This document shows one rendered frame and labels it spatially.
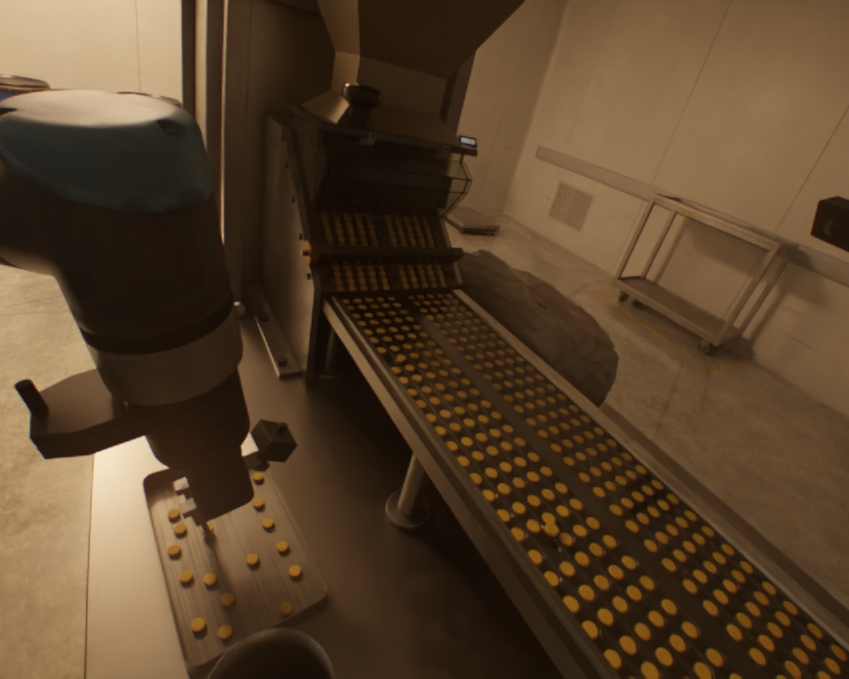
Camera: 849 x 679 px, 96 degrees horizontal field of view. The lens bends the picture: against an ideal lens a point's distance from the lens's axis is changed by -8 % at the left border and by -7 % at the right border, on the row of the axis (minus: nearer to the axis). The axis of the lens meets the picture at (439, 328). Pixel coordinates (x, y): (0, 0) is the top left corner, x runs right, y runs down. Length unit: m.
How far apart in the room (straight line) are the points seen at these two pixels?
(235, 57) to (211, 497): 0.56
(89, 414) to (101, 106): 0.18
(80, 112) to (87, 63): 3.91
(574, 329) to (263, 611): 0.49
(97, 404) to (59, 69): 3.93
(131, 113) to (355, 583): 0.41
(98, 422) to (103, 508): 0.22
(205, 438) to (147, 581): 0.18
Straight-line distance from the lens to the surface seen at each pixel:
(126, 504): 0.54
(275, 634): 0.36
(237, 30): 0.71
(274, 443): 0.41
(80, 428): 0.33
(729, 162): 4.33
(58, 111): 0.27
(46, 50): 4.20
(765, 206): 4.18
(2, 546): 1.60
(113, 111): 0.27
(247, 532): 0.49
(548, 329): 0.59
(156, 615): 0.47
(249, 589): 0.46
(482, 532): 0.34
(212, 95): 0.82
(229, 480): 0.39
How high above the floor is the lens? 1.22
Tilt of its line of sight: 29 degrees down
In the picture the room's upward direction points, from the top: 16 degrees clockwise
